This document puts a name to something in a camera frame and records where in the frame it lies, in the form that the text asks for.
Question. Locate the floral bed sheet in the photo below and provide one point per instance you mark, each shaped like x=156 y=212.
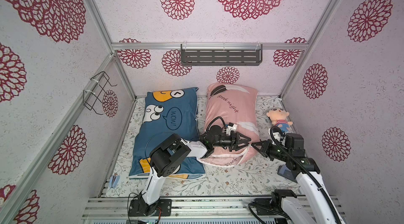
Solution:
x=257 y=176

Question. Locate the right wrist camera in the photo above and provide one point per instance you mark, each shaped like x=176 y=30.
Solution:
x=277 y=134

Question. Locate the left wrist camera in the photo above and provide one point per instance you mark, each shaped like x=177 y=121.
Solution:
x=231 y=128

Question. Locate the pink good night pillow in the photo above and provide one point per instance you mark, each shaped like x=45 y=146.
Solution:
x=235 y=104

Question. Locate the grey wall shelf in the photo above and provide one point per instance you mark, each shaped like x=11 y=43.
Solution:
x=221 y=57

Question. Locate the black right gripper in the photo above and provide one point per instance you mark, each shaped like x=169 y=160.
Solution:
x=265 y=148

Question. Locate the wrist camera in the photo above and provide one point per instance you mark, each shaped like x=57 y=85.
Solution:
x=231 y=128
x=277 y=134

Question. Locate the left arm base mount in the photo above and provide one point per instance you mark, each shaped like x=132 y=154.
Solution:
x=161 y=208

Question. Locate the blue clip on rail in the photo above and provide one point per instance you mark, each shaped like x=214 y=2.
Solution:
x=114 y=180

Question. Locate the small blue grey box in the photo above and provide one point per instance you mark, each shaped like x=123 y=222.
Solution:
x=286 y=173

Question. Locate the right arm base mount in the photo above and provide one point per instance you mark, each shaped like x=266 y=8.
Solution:
x=272 y=205

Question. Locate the black wire wall rack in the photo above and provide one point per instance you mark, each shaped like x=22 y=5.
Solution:
x=101 y=99

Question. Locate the small plush doll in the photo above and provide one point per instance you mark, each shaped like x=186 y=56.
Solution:
x=278 y=118

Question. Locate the blue cartoon pillowcase pillow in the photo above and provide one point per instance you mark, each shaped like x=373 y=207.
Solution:
x=166 y=112

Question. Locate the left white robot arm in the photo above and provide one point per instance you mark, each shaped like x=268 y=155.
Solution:
x=167 y=157

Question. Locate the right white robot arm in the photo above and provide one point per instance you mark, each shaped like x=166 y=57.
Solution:
x=289 y=148

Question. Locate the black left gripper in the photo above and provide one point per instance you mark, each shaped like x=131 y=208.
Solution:
x=236 y=141

